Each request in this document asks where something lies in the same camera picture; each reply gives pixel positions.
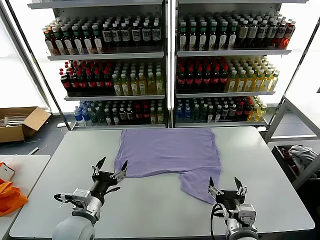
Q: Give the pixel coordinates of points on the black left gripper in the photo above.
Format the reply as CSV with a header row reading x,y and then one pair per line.
x,y
103,181

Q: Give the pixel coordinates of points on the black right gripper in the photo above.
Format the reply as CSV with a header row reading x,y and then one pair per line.
x,y
230,197

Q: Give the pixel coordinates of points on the purple printed t-shirt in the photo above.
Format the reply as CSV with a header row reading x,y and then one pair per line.
x,y
167,150

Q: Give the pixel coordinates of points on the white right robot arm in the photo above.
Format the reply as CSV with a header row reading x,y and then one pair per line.
x,y
237,231

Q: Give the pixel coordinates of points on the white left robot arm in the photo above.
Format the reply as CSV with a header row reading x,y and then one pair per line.
x,y
75,227

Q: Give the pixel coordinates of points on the dark bottle white cap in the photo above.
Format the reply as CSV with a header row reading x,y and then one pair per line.
x,y
272,32
108,120
129,116
232,112
122,116
218,115
146,35
211,115
262,32
125,35
136,35
115,120
225,112
107,36
156,34
116,35

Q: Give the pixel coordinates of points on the green tinted water bottle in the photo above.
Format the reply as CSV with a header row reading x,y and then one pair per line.
x,y
101,117
94,117
196,115
203,115

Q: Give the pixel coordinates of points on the blue water bottle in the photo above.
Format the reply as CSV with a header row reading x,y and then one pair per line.
x,y
180,115
188,115
86,117
78,117

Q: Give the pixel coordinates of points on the cola bottle red cap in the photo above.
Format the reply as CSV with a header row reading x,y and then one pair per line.
x,y
146,116
82,85
66,85
198,81
108,85
240,112
216,81
99,85
138,116
91,85
247,112
189,81
181,81
207,81
224,81
74,85

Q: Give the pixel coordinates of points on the black storage crate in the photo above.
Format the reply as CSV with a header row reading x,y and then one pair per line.
x,y
277,153

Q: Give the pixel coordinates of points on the yellow tea bottle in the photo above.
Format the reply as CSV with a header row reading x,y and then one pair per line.
x,y
142,87
241,83
250,83
117,87
267,82
151,87
160,117
159,86
232,83
254,115
275,82
258,83
134,87
153,118
262,113
125,87

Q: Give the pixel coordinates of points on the small white floor object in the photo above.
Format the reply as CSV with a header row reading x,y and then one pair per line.
x,y
60,124

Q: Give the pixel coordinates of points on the red cloth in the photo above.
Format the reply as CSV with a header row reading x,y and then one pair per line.
x,y
291,163

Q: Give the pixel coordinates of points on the short metal bar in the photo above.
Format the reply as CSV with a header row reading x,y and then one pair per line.
x,y
33,150

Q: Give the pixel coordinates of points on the crumpled grey cloth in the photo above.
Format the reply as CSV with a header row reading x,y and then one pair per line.
x,y
302,152

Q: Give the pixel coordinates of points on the open brown cardboard box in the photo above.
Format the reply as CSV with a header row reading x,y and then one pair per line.
x,y
35,120

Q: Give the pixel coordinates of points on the small white box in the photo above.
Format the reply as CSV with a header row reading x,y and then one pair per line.
x,y
6,172

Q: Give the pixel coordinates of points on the orange cloth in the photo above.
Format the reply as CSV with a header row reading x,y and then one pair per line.
x,y
10,197

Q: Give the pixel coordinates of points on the white packing strips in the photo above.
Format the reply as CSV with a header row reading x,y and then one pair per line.
x,y
12,119

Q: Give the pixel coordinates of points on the grey metal bottle shelf unit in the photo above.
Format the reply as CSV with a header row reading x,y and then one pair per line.
x,y
232,53
107,56

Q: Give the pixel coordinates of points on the dark bottle green cap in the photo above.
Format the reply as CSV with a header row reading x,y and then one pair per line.
x,y
193,40
183,40
88,45
68,45
78,45
232,40
203,40
59,45
222,40
213,40
98,44

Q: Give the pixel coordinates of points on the red tea bottle white label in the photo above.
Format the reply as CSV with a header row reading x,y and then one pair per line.
x,y
50,45

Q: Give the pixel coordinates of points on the dark bottle beige label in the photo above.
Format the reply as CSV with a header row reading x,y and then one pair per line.
x,y
253,32
243,32

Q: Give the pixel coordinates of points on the red drink bottle white cap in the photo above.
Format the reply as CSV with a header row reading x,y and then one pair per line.
x,y
281,32
290,31

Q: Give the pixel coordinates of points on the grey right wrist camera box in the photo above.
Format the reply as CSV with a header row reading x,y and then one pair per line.
x,y
246,212

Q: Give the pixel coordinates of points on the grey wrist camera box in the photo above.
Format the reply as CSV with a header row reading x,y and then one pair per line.
x,y
246,212
80,196

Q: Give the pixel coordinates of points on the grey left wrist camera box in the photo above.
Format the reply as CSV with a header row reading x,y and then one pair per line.
x,y
80,196

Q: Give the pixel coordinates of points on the grey metal rack frame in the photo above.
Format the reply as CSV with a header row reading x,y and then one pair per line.
x,y
276,117

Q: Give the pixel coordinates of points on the black slanted frame post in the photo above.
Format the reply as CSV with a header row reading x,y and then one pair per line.
x,y
37,62

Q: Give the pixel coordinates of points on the grey slanted frame post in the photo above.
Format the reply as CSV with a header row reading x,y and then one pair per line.
x,y
26,61

